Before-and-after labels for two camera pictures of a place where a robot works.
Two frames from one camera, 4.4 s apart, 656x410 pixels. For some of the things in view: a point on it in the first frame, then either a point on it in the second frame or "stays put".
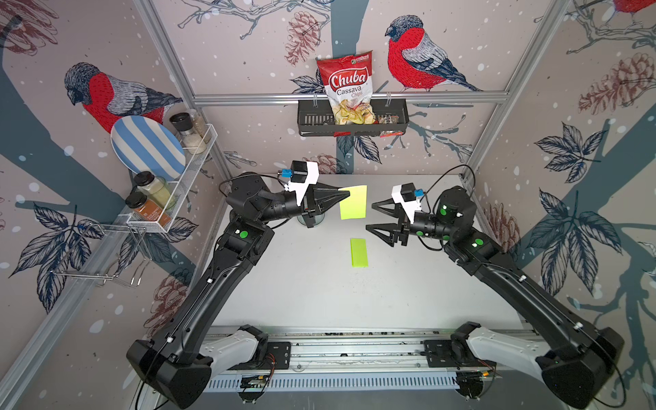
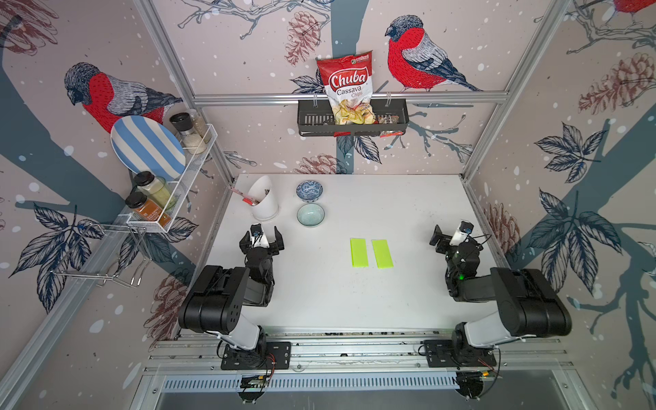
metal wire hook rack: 110,253 stays put
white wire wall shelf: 161,212 stays put
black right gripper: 405,226 -> 443,243
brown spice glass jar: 199,125 stays put
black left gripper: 313,207 -> 274,246
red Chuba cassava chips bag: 348,81 stays put
